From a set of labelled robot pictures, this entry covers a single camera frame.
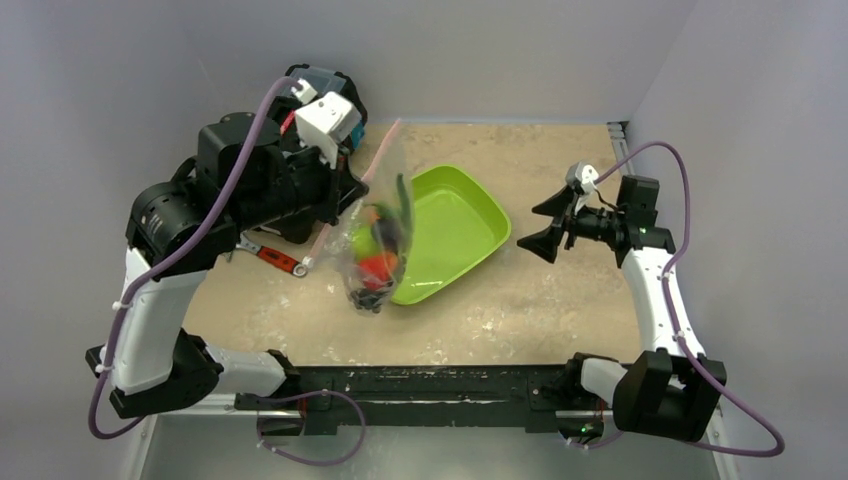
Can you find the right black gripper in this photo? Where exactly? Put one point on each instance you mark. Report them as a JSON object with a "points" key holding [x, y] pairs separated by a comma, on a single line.
{"points": [[568, 220]]}

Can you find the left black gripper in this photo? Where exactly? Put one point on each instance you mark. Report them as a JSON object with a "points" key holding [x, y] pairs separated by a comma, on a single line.
{"points": [[341, 189]]}

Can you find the clear zip top bag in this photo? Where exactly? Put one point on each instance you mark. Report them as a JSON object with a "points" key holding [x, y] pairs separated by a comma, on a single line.
{"points": [[367, 227]]}

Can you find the lime green plastic tray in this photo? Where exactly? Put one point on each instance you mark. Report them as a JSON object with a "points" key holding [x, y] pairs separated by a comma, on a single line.
{"points": [[458, 225]]}

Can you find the green fake chili pepper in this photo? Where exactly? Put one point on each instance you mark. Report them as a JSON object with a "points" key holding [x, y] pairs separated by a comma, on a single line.
{"points": [[404, 223]]}

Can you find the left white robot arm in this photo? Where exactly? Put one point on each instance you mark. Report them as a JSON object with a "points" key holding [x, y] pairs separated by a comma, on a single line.
{"points": [[245, 174]]}

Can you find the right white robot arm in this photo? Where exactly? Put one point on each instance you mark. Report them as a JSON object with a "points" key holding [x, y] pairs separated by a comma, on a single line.
{"points": [[662, 393]]}

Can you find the black plastic toolbox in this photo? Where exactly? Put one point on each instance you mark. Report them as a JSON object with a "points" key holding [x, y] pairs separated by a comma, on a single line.
{"points": [[298, 228]]}

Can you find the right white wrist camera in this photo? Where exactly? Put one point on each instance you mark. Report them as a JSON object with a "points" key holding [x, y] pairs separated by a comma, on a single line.
{"points": [[581, 180]]}

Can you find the red handled adjustable wrench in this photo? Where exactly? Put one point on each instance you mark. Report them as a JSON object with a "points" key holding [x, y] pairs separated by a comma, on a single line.
{"points": [[272, 256]]}

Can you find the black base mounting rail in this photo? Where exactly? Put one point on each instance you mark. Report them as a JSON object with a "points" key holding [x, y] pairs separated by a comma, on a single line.
{"points": [[533, 398]]}

